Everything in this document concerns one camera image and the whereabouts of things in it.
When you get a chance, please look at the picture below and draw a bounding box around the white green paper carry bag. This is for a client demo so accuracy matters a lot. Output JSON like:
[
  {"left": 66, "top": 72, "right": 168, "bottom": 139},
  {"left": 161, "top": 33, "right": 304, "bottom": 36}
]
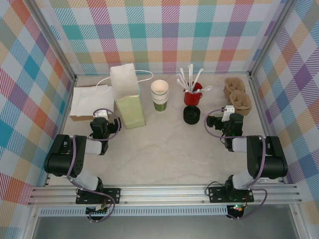
[{"left": 96, "top": 63, "right": 154, "bottom": 130}]

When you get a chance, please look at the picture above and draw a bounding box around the stack of black lids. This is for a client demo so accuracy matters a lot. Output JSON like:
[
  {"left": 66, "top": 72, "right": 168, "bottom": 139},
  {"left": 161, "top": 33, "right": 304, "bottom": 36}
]
[{"left": 183, "top": 109, "right": 201, "bottom": 124}]

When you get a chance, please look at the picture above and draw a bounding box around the flat brown paper bag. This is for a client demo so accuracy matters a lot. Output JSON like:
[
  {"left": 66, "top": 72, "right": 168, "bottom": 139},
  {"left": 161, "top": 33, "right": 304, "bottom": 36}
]
[{"left": 69, "top": 115, "right": 93, "bottom": 122}]

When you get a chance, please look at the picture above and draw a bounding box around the red enamel mug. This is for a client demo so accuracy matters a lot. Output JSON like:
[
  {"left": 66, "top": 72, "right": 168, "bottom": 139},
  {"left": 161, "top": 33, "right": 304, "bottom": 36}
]
[{"left": 183, "top": 82, "right": 203, "bottom": 107}]

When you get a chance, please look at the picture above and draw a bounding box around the stack of paper cups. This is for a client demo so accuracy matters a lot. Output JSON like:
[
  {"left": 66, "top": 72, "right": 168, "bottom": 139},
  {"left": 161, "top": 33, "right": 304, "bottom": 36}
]
[{"left": 151, "top": 91, "right": 169, "bottom": 112}]

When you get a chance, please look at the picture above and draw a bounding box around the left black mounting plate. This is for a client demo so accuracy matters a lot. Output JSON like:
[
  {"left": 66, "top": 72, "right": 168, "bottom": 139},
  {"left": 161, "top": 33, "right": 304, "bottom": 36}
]
[{"left": 76, "top": 188, "right": 122, "bottom": 205}]

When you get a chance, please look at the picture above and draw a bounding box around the black mounting plate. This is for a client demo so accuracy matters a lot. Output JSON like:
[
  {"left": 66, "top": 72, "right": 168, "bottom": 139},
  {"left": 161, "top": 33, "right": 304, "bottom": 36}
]
[
  {"left": 76, "top": 188, "right": 122, "bottom": 205},
  {"left": 208, "top": 186, "right": 255, "bottom": 204}
]

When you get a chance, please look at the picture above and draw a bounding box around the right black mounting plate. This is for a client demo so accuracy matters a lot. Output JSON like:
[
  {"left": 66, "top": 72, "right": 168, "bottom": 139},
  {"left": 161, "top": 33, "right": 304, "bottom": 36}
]
[{"left": 208, "top": 186, "right": 255, "bottom": 204}]

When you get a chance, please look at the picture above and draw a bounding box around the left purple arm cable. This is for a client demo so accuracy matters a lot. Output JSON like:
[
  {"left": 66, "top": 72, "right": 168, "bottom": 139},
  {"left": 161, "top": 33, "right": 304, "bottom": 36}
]
[{"left": 66, "top": 109, "right": 123, "bottom": 223}]

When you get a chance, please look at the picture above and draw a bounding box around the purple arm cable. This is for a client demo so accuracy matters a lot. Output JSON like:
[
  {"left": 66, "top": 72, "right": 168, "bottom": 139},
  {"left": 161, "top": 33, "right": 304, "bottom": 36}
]
[
  {"left": 204, "top": 108, "right": 269, "bottom": 221},
  {"left": 66, "top": 109, "right": 123, "bottom": 223}
]

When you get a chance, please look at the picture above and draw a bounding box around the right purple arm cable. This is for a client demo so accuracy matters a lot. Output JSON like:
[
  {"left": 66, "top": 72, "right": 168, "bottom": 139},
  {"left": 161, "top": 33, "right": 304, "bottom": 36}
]
[{"left": 204, "top": 108, "right": 269, "bottom": 221}]

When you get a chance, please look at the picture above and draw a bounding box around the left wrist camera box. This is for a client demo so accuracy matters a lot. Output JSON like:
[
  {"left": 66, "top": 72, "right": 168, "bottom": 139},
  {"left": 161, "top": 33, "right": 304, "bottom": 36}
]
[{"left": 93, "top": 109, "right": 111, "bottom": 119}]

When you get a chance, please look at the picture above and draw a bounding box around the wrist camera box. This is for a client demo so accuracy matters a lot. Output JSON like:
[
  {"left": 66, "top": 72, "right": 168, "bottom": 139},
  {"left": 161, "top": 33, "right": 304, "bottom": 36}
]
[
  {"left": 93, "top": 109, "right": 111, "bottom": 119},
  {"left": 222, "top": 105, "right": 236, "bottom": 122}
]

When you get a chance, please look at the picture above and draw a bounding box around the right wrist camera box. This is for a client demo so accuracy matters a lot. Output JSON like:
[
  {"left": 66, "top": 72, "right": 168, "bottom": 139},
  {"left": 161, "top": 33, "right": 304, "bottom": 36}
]
[{"left": 222, "top": 105, "right": 236, "bottom": 122}]

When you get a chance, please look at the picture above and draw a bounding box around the right aluminium side rail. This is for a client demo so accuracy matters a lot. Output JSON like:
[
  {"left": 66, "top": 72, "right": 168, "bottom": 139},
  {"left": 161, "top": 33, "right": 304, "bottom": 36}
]
[{"left": 249, "top": 74, "right": 285, "bottom": 184}]

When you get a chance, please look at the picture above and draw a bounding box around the aluminium side rail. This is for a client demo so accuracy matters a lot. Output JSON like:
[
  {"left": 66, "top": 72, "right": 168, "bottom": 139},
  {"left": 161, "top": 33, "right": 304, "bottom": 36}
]
[
  {"left": 44, "top": 74, "right": 77, "bottom": 187},
  {"left": 249, "top": 74, "right": 285, "bottom": 184}
]

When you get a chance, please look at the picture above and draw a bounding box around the left aluminium side rail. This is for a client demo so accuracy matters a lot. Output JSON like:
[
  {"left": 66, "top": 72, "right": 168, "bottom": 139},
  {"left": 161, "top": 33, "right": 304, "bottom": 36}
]
[{"left": 44, "top": 74, "right": 77, "bottom": 187}]

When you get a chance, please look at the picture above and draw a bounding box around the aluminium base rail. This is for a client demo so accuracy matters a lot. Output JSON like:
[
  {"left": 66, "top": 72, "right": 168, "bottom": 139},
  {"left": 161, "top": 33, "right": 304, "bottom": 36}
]
[{"left": 27, "top": 183, "right": 304, "bottom": 207}]

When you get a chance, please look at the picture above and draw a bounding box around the perforated grey cable duct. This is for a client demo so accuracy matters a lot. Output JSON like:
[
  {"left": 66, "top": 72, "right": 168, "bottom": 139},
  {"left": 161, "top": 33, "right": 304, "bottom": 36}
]
[{"left": 39, "top": 208, "right": 229, "bottom": 217}]

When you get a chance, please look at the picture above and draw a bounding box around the right aluminium corner post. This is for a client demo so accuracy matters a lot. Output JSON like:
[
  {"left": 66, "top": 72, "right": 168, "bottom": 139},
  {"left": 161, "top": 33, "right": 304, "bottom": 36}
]
[{"left": 249, "top": 0, "right": 295, "bottom": 78}]

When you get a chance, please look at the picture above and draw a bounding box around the aluminium corner post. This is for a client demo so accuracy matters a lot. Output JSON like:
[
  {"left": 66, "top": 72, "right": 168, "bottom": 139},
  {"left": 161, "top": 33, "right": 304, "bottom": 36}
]
[
  {"left": 28, "top": 0, "right": 77, "bottom": 83},
  {"left": 249, "top": 0, "right": 295, "bottom": 78}
]

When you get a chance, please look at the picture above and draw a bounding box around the left aluminium corner post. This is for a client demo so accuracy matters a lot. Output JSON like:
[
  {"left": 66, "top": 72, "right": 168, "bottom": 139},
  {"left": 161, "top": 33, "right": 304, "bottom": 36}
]
[{"left": 28, "top": 0, "right": 77, "bottom": 83}]

